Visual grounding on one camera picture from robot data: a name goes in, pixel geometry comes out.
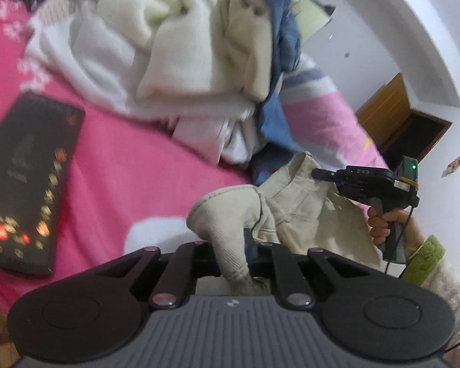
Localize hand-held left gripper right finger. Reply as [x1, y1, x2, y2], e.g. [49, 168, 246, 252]
[244, 229, 373, 310]

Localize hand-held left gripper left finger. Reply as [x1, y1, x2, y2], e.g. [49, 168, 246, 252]
[95, 241, 222, 310]

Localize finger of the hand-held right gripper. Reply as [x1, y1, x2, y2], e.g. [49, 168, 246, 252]
[312, 169, 347, 182]

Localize beige pants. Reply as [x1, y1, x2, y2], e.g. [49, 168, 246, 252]
[186, 151, 386, 296]

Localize pile of cream white clothes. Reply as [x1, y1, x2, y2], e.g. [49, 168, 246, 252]
[209, 0, 282, 102]

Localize person's right hand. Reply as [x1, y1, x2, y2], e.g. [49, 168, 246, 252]
[368, 205, 392, 246]

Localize pink patterned quilt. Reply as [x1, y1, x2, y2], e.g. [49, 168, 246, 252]
[280, 56, 389, 171]

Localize brown wooden door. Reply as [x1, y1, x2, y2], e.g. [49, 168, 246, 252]
[355, 72, 454, 163]

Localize blue denim jeans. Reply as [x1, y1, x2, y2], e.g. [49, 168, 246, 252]
[224, 0, 303, 154]

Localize cream cabinet door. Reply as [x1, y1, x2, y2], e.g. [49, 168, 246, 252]
[291, 0, 337, 44]

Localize black smartphone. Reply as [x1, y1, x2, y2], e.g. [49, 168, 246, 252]
[0, 91, 86, 277]

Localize cream fleece garment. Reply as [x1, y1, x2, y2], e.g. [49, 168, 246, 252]
[94, 0, 215, 100]

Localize white garment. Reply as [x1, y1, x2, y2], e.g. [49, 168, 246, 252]
[25, 4, 269, 165]

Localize pink checked cloth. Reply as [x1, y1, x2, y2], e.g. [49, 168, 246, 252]
[38, 0, 81, 24]

